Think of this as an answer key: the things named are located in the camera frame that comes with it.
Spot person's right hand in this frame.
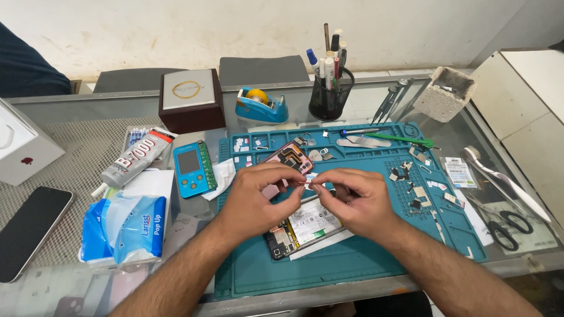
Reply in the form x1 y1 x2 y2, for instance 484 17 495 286
308 167 402 242

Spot person's left hand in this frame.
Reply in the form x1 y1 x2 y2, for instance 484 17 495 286
216 161 307 248

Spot crumpled white tissue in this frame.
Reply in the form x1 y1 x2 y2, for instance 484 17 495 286
202 158 236 201

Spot teal silicone repair mat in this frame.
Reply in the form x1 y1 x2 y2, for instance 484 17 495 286
214 122 489 301

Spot cluster of small metal shields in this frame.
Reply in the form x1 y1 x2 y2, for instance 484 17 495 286
388 147 434 216

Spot white paper strip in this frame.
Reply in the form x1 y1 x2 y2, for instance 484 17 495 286
288 229 355 261

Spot opened smartphone with battery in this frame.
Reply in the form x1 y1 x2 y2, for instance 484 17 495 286
263 194 349 261

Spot cluster of small white parts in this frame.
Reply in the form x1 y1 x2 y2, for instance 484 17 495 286
231 136 269 167

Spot flat metal pry tool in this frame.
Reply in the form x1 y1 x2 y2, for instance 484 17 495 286
346 136 392 147
336 139 375 149

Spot pink phone back cover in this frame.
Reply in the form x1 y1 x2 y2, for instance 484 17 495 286
260 142 315 201

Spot blue handheld tester device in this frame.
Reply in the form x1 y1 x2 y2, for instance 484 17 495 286
173 140 218 199

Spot green tweezers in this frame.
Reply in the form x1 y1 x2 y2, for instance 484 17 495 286
365 132 434 149

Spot blue tape dispenser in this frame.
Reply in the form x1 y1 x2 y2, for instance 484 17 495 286
235 87 290 124

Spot clear bag with label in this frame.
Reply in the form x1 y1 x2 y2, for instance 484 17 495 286
440 157 479 190

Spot grey metal screwdriver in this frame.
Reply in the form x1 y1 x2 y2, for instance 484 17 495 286
371 85 399 125
379 79 410 124

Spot white paper sheet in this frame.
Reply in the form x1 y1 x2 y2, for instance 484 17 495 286
121 169 175 208

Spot black mesh pen holder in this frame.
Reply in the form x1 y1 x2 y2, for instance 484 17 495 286
308 67 355 122

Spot brown box with white lid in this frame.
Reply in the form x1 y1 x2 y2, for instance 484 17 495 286
158 69 226 134

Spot grey glue tube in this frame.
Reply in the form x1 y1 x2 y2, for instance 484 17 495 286
90 127 178 198

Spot grey concrete block holder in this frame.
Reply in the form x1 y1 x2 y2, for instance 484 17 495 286
413 66 477 123

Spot grey chair back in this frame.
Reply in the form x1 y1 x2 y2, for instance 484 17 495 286
93 68 186 94
219 55 310 87

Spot blue tissue pack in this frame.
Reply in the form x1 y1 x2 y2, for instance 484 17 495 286
78 194 167 267

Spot cotton swab packet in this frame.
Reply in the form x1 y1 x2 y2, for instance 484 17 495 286
123 126 152 152

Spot white toothbrush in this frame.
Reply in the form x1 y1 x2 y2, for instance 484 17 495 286
464 146 552 223

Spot black scissors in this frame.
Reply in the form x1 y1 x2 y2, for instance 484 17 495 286
467 194 534 252

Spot bunch of pens and markers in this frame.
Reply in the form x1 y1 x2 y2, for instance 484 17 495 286
306 23 349 91

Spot printed paper sheet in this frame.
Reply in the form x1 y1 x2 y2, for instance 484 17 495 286
454 189 559 256

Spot grey mesh anti-slip mat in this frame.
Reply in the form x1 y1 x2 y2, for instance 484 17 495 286
0 117 177 269

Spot black smartphone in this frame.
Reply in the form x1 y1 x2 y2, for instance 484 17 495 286
0 186 74 284

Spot white cardboard box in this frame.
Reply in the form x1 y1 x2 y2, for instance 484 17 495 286
0 98 66 186

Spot blue handled screwdriver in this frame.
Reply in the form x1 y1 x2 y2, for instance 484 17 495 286
339 128 380 137

